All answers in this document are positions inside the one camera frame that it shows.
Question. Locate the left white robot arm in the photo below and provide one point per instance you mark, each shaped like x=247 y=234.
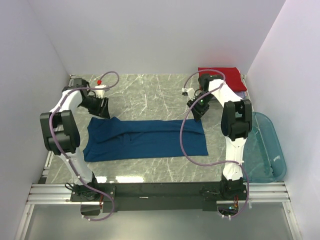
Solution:
x=61 y=135

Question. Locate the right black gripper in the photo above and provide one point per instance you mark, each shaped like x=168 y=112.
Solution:
x=198 y=112

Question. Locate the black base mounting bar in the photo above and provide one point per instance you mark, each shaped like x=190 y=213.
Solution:
x=161 y=196

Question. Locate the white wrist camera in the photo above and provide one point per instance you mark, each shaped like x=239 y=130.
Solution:
x=190 y=92
x=100 y=89

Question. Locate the blue t shirt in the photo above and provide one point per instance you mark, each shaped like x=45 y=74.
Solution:
x=114 y=139

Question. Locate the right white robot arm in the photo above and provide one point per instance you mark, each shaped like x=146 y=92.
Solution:
x=235 y=124

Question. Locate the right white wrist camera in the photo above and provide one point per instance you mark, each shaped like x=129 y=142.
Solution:
x=190 y=92

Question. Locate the lavender folded t shirt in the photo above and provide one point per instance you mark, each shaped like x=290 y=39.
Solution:
x=242 y=94

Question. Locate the teal plastic bin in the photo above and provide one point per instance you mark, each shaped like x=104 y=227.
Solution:
x=263 y=157

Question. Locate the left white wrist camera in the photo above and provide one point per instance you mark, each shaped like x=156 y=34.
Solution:
x=100 y=89

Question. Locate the red folded t shirt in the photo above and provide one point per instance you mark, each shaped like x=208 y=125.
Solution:
x=232 y=74

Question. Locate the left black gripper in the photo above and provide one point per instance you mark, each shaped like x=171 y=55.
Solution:
x=103 y=113

